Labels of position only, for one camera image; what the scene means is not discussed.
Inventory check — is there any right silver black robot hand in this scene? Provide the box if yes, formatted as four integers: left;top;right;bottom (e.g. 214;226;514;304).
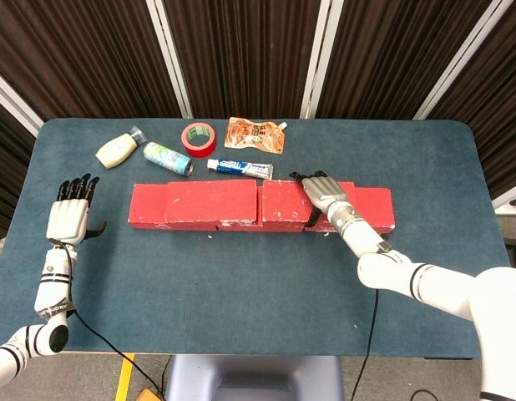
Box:
288;170;349;229

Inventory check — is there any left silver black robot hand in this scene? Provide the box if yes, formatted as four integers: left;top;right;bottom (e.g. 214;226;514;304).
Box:
45;172;109;248

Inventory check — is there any brown pleated partition panel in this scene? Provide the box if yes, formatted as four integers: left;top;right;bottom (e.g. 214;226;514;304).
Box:
414;0;516;214
0;66;44;241
147;0;345;120
0;0;195;122
301;0;505;122

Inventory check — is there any cream plastic bottle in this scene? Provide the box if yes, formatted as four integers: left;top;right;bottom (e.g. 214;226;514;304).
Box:
94;125;149;170

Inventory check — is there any white blue toothpaste tube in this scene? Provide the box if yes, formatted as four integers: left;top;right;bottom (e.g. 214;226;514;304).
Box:
206;158;275;182

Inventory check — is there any orange spout pouch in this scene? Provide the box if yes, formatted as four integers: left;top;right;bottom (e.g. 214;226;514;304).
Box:
223;117;289;155

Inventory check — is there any red tape roll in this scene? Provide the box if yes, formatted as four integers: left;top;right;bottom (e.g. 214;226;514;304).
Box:
180;123;218;159

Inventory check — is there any blue felt table cover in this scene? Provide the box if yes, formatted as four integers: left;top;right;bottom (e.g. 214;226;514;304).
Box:
0;118;513;360

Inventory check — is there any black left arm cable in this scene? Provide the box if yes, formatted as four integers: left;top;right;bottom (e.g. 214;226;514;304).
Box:
48;238;167;398

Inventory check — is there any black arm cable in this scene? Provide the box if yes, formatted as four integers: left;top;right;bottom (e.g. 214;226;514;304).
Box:
48;238;167;398
350;287;380;401

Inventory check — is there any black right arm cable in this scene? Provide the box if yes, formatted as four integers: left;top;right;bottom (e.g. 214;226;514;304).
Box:
350;287;380;401

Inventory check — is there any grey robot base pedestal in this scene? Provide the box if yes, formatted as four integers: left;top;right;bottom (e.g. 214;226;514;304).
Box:
165;354;345;401

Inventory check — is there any black floor cable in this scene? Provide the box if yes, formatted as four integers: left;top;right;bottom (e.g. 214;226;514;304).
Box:
407;388;442;401

